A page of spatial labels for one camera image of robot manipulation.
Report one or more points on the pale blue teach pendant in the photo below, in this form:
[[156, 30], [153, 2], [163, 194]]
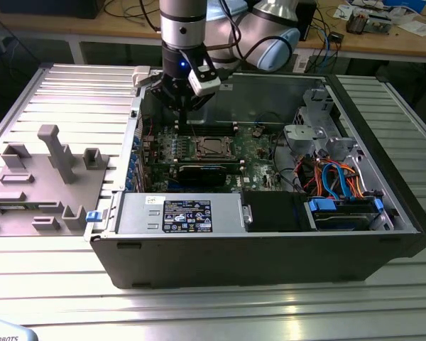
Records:
[[3, 330]]

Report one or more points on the grey electronics box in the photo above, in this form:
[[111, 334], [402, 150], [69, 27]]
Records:
[[380, 24]]

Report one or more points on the grey power supply unit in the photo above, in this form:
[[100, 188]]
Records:
[[138, 213]]

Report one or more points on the wooden desk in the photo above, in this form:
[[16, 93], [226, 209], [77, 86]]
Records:
[[92, 28]]

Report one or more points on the black PC case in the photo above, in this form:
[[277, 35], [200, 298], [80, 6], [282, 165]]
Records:
[[234, 263]]

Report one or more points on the black monitor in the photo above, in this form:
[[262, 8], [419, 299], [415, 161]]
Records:
[[46, 9]]

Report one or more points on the metal heat sink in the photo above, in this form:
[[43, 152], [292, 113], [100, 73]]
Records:
[[356, 23]]

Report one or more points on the blue case latch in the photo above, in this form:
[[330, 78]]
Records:
[[94, 216]]

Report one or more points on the grey parts rack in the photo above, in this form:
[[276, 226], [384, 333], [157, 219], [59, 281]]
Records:
[[39, 192]]

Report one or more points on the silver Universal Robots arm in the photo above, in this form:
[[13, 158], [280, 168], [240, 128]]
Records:
[[181, 25]]

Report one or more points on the grey metal drive cage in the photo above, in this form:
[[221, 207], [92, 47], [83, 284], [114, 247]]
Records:
[[301, 136]]

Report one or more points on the silver CPU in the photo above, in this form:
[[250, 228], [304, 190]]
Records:
[[213, 146]]

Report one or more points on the black plastic shroud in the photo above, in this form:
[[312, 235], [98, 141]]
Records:
[[273, 213]]

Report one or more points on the small black box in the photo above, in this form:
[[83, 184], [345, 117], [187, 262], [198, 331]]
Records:
[[336, 37]]

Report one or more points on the blue box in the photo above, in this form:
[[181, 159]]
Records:
[[404, 4]]

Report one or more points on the metal locking lever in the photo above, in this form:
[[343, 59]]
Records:
[[194, 131]]

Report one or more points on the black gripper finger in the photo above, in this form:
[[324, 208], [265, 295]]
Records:
[[165, 92], [197, 103]]

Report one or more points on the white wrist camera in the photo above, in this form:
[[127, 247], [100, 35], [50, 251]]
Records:
[[206, 85]]

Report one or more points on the hard disk in blue carrier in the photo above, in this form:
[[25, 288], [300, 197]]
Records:
[[341, 216]]

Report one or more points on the white paper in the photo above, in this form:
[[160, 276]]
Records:
[[417, 28]]

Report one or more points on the green motherboard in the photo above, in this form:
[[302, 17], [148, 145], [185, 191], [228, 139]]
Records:
[[255, 167]]

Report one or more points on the black graphics card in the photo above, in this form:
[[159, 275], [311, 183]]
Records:
[[199, 175]]

